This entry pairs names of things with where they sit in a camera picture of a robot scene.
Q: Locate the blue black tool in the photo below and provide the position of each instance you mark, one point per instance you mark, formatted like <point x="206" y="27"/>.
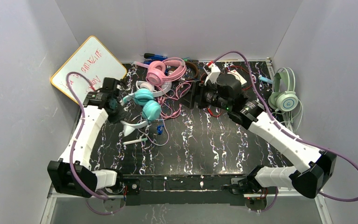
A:
<point x="153" y="57"/>

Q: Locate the pink headphones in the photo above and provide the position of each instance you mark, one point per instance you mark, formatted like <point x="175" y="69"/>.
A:
<point x="161" y="74"/>

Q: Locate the teal white cat-ear headphones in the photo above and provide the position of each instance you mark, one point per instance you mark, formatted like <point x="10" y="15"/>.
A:
<point x="151" y="109"/>

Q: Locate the white red small box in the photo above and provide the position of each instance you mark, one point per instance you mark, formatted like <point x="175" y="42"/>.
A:
<point x="239" y="77"/>

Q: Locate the white green marker pen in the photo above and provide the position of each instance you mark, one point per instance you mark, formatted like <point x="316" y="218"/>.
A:
<point x="135" y="141"/>

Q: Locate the light blue pen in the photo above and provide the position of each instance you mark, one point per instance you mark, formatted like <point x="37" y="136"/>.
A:
<point x="265" y="80"/>

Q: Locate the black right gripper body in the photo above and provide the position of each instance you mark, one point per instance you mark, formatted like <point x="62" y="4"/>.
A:
<point x="196" y="95"/>

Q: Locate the white board yellow frame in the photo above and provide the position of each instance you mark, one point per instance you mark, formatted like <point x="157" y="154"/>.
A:
<point x="86" y="69"/>

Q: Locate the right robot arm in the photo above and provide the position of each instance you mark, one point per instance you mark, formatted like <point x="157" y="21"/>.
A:
<point x="311" y="168"/>

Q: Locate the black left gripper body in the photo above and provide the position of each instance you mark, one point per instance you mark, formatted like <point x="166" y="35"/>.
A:
<point x="116" y="105"/>

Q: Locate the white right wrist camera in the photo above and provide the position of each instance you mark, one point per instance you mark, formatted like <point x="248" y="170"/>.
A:
<point x="212" y="71"/>

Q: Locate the mint green headphones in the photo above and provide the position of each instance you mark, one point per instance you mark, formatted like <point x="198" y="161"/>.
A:
<point x="283" y="99"/>

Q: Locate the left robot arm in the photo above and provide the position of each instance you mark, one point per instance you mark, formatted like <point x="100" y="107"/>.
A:
<point x="71" y="173"/>

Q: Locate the black table front rail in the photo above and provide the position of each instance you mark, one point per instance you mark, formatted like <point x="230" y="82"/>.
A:
<point x="187" y="189"/>

